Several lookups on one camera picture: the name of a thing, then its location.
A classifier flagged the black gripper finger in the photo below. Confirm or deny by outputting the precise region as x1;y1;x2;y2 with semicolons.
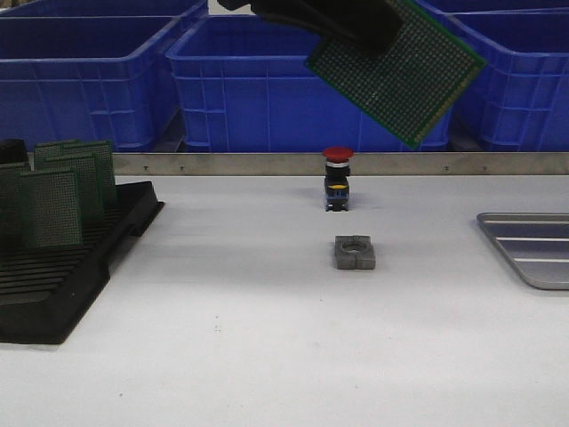
251;0;406;58

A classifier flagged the green perforated circuit board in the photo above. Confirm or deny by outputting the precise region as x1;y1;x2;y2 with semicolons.
44;153;105;225
307;1;485;152
17;168;83;249

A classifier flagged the silver metal tray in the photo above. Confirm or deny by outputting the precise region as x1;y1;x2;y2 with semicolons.
477;213;568;291

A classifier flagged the rear right green circuit board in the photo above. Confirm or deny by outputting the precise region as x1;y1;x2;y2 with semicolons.
60;140;117;208

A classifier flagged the rear left green circuit board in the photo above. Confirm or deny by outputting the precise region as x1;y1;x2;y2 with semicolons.
34;139;78;171

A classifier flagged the left edge green circuit board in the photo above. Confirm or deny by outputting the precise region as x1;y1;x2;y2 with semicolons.
1;162;30;250

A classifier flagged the black slotted board rack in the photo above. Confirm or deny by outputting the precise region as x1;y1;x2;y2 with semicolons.
1;139;164;344

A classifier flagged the far right blue crate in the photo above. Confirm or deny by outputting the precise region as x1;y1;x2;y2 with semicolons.
416;0;568;21

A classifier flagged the centre blue plastic crate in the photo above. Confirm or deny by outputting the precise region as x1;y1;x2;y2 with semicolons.
164;14;471;155

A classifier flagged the blue plastic crate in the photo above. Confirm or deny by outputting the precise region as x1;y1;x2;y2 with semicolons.
1;16;181;152
448;9;568;152
164;14;471;155

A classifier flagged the red emergency stop button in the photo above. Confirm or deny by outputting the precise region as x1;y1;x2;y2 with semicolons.
323;147;354;212

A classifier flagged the right blue plastic crate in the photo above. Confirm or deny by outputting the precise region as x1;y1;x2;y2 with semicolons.
448;9;568;152

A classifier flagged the grey square metal block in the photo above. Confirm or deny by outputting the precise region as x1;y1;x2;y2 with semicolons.
334;235;376;270

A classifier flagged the left blue plastic crate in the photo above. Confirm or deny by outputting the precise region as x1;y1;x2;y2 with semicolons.
1;16;181;152

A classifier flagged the far left blue crate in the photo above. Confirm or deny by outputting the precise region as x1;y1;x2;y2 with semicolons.
1;0;209;29

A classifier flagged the metal table edge rail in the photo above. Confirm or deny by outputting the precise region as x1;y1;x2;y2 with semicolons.
114;152;568;176

